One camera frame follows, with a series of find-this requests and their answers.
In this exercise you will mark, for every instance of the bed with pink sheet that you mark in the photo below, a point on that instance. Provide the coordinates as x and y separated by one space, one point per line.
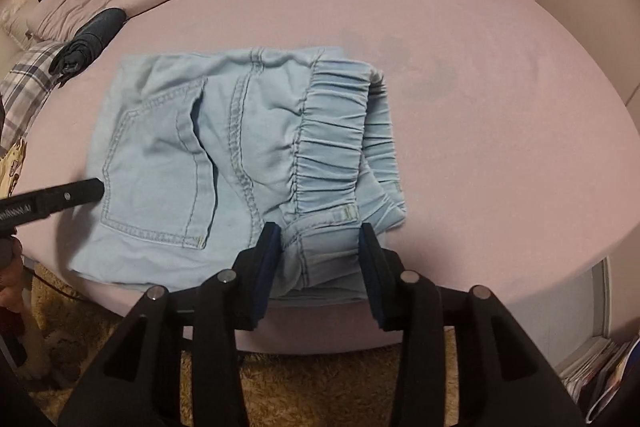
475 132

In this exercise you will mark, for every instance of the white plush toy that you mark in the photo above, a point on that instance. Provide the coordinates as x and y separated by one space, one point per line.
17 9

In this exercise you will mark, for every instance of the brown shaggy rug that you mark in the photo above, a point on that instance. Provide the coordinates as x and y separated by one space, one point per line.
320 392

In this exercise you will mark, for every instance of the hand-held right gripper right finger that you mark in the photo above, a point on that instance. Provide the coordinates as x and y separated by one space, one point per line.
370 262

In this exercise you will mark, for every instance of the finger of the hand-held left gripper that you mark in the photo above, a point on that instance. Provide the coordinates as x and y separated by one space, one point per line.
70 196

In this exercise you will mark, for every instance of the stack of books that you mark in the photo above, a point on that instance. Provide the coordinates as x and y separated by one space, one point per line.
595 372

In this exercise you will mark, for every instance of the dark folded umbrella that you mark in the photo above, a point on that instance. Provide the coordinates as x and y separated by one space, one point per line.
92 34

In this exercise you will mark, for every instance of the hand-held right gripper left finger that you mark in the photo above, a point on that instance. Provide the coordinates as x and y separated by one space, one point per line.
267 257

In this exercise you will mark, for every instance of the person's left hand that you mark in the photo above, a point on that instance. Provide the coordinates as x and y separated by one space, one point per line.
10 282

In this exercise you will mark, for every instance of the plaid cloth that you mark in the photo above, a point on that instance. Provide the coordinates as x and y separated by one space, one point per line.
27 82

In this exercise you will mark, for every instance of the light blue denim pants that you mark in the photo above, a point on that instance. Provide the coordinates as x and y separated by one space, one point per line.
165 147

